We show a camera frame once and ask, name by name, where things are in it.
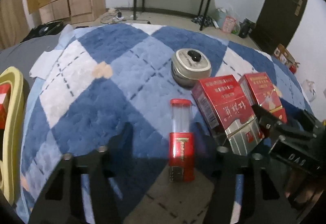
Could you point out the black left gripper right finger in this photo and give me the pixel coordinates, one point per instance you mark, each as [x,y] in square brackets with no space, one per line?
[247,189]

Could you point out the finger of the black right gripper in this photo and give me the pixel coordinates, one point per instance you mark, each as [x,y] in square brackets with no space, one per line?
[267,121]

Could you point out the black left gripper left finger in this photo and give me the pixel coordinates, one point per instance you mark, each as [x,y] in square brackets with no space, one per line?
[60,200]

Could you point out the red diamond cigarette pack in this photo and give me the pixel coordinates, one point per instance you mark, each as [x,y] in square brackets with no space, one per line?
[259,90]

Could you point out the red silver cigarette pack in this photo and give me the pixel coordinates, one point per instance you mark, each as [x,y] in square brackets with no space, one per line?
[228,113]

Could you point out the yellow plastic basin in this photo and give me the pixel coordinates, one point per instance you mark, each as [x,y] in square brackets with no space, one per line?
[12,134]

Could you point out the round silver metal tin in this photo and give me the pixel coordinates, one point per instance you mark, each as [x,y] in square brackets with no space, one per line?
[188,66]

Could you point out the pink plastic bag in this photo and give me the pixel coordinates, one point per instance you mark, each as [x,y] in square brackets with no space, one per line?
[228,24]

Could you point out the dark brown door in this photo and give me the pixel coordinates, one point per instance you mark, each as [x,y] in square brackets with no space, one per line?
[277,23]

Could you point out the blue white checkered blanket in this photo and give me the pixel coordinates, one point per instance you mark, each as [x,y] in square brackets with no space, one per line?
[110,75]

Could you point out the Double Happiness cigarette pack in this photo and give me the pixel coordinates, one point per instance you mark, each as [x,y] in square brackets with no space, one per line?
[5,93]

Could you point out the white paper sheet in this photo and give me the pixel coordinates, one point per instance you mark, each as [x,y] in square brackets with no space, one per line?
[44,64]

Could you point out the black bag on floor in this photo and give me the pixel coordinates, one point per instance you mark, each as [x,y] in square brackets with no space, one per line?
[50,28]

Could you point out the power strip with cables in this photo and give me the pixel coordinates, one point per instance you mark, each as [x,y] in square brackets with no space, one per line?
[116,16]

